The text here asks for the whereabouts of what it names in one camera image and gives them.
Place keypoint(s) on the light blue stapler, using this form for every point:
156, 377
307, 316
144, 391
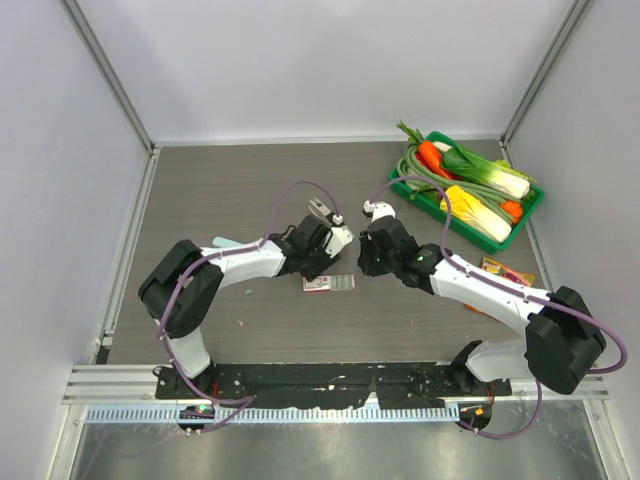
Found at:
221, 242

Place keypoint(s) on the green long beans toy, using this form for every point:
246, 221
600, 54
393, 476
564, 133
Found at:
409, 164

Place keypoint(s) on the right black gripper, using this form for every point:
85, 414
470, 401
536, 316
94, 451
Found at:
365, 262

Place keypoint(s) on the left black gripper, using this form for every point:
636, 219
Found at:
326, 261

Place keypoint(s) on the green plastic basket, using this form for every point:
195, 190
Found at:
427, 199

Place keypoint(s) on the yellow napa cabbage toy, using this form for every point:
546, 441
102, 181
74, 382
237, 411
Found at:
474, 213

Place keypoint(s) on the colourful snack packet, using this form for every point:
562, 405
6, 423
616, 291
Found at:
494, 267

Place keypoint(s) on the bok choy toy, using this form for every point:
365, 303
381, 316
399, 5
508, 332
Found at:
493, 174

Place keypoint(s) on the red white staple box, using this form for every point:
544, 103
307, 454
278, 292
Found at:
328, 283

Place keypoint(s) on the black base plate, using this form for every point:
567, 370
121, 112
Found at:
339, 386

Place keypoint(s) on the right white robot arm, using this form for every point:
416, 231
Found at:
556, 346

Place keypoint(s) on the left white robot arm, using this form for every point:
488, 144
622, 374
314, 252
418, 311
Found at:
180, 290

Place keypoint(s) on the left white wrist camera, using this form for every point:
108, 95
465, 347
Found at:
339, 237

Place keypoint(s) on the small orange carrot toy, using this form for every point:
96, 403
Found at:
513, 209

